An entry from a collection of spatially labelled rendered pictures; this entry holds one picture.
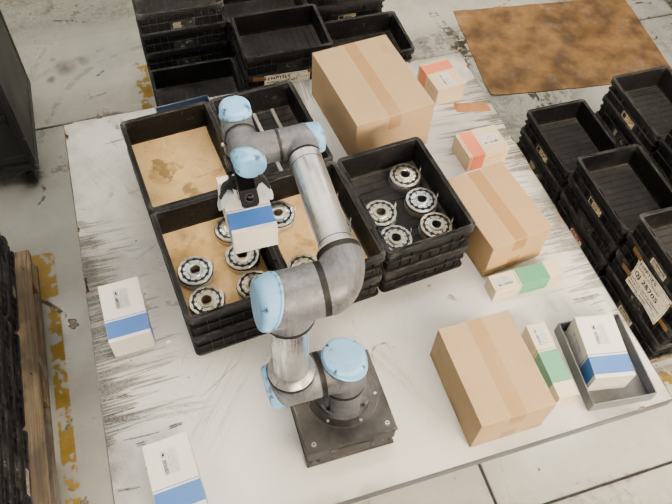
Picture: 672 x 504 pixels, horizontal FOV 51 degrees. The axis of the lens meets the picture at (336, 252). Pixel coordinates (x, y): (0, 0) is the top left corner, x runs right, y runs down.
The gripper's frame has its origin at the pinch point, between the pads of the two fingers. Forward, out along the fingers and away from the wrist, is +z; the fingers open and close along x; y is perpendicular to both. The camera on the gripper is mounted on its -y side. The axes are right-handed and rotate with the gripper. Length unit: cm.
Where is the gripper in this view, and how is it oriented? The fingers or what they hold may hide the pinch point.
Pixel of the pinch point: (246, 206)
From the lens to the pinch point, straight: 191.2
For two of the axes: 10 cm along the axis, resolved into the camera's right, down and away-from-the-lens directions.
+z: -0.4, 5.7, 8.2
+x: -9.5, 2.3, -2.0
